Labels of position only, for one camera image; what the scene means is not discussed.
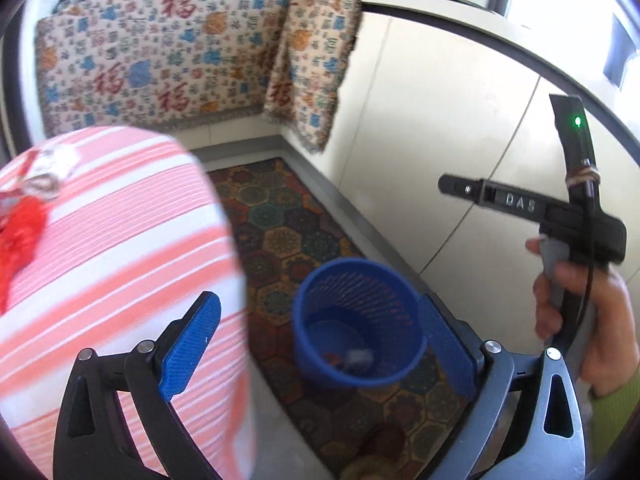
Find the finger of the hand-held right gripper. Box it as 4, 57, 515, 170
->
438, 174, 485, 204

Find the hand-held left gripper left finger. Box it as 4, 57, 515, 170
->
52, 291, 223, 480

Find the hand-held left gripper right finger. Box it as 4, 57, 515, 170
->
419, 294, 587, 480

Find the blue mesh waste basket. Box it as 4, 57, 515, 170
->
291, 258, 427, 391

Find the person's right forearm green sleeve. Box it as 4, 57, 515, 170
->
589, 360, 640, 463

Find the person's right hand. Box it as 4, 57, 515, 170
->
525, 238, 637, 392

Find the white kitchen counter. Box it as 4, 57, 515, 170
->
277, 0, 640, 321

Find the grey crumpled paper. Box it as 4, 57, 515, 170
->
342, 347, 376, 373

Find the pink striped tablecloth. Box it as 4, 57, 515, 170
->
0, 127, 258, 480

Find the hexagon patterned rug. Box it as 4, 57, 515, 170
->
206, 157, 481, 480

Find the small printed blanket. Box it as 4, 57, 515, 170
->
261, 0, 362, 155

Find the white crumpled tissue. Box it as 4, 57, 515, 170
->
22, 142, 81, 200

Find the large printed blanket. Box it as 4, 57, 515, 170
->
34, 0, 293, 137

